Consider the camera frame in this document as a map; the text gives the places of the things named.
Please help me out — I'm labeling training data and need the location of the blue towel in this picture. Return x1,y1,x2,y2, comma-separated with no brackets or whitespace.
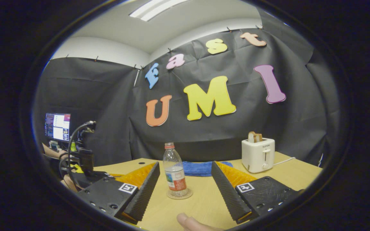
182,161,233,177

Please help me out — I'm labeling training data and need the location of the clear plastic water bottle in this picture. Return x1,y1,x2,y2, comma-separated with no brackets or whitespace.
163,142,189,197

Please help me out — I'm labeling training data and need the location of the black backdrop cloth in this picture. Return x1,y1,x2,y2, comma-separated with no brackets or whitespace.
32,14,341,167

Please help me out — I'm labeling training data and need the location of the clear round coaster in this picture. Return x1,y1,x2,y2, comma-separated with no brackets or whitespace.
167,189,193,200

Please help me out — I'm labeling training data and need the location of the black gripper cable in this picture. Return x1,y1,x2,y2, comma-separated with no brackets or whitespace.
58,120,96,190

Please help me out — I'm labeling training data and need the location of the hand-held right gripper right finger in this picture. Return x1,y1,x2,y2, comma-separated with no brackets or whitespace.
211,161,305,225

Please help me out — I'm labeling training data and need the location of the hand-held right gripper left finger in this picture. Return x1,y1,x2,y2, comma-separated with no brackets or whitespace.
76,161,161,225

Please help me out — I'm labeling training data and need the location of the white toaster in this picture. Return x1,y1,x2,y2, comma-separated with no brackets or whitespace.
241,138,276,174

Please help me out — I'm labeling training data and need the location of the brown bread slice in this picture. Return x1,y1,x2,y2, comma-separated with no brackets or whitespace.
248,131,263,143

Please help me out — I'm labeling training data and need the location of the white toaster cable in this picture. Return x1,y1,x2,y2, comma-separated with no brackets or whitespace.
273,157,296,166

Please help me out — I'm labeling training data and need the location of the ceiling light panel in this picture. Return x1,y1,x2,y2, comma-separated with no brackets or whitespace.
129,0,189,22

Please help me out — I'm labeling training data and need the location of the computer monitor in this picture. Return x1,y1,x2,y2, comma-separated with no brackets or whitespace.
45,113,71,142

